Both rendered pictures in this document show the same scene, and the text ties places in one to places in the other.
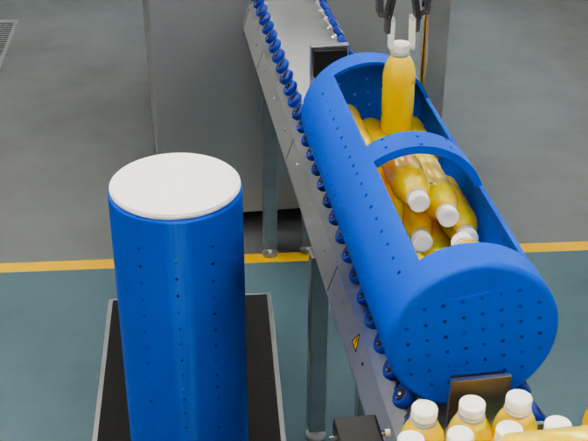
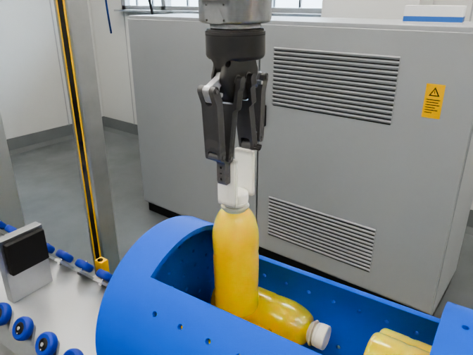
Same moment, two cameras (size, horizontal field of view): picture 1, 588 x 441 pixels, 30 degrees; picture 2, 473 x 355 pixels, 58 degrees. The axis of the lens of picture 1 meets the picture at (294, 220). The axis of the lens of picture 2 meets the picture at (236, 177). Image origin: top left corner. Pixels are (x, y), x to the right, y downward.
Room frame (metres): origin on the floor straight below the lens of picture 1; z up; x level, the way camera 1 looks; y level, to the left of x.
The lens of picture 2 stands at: (1.80, 0.19, 1.55)
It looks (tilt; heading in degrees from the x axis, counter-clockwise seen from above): 23 degrees down; 312
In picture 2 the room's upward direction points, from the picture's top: straight up
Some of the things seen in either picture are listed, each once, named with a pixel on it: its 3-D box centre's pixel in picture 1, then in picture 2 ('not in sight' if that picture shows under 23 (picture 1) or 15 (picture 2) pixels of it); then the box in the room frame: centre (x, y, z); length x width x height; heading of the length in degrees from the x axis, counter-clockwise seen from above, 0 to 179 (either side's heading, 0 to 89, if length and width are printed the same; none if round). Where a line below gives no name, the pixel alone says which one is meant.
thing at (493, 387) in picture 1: (476, 404); not in sight; (1.38, -0.30, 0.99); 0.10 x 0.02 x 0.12; 99
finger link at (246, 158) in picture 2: (411, 31); (244, 171); (2.18, -0.25, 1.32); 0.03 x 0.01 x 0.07; 9
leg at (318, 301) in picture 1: (317, 349); not in sight; (2.40, -0.07, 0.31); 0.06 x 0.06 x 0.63; 9
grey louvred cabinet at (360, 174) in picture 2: not in sight; (280, 141); (3.32, -1.88, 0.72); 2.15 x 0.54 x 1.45; 5
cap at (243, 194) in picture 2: (400, 46); (234, 197); (2.18, -0.22, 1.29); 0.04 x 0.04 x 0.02
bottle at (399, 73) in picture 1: (398, 90); (236, 256); (2.18, -0.22, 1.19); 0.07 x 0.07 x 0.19
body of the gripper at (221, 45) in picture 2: not in sight; (235, 64); (2.18, -0.22, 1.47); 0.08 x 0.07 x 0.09; 99
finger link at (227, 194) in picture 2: (391, 33); (227, 182); (2.17, -0.20, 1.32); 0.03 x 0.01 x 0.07; 9
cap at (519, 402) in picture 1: (518, 402); not in sight; (1.26, -0.33, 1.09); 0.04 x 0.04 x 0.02
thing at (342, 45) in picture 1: (329, 73); (27, 263); (2.69, -0.09, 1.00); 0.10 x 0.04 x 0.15; 99
